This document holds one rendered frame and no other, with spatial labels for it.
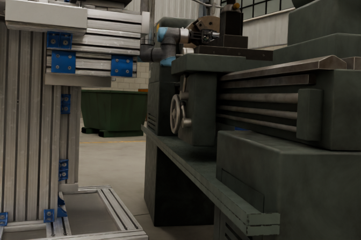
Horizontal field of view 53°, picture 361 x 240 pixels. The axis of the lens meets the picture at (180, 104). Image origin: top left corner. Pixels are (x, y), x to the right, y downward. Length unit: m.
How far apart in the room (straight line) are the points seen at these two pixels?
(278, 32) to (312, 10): 10.32
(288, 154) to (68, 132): 1.20
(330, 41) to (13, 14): 0.99
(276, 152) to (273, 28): 10.80
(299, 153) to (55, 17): 0.95
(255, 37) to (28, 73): 10.69
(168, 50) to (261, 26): 10.20
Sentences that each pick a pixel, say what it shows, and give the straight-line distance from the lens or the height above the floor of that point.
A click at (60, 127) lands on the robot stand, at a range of 1.71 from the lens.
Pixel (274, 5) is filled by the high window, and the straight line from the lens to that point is 11.61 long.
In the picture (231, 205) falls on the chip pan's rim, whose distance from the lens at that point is 0.79.
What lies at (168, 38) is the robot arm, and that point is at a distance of 1.83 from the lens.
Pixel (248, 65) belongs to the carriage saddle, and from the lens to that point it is 1.41.
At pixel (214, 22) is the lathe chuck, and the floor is 1.20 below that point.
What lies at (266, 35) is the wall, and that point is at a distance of 11.65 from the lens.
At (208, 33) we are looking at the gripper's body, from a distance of 1.86.
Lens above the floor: 0.77
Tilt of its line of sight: 1 degrees down
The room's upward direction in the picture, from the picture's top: 2 degrees clockwise
